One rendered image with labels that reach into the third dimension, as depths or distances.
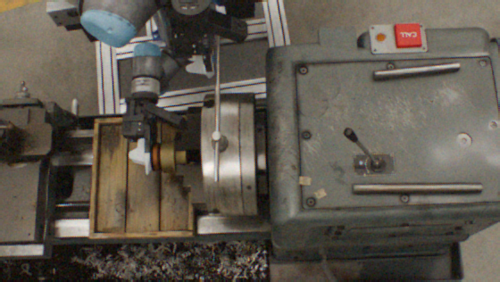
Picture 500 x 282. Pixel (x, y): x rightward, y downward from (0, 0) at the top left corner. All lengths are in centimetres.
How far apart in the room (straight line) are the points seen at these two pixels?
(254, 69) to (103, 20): 132
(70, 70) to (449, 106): 199
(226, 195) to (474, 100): 62
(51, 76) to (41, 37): 22
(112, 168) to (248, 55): 103
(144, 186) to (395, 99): 77
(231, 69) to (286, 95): 120
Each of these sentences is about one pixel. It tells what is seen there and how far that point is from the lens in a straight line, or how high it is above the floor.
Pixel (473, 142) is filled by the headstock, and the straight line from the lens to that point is 142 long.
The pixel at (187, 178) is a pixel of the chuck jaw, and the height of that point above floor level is 111.
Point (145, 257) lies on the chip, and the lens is 200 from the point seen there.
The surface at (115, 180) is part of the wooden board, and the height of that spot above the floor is 89.
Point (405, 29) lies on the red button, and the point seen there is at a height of 127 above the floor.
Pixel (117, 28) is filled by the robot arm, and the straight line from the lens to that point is 134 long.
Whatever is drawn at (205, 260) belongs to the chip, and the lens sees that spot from 198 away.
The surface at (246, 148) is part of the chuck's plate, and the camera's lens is 137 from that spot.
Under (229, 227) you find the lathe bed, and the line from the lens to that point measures 171.
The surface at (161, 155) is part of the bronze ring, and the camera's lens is 151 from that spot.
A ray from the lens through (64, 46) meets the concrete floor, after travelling 304.
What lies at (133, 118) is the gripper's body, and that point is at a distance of 157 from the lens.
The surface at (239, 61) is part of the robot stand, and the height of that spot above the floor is 21.
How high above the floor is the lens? 254
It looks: 72 degrees down
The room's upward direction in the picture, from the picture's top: 10 degrees counter-clockwise
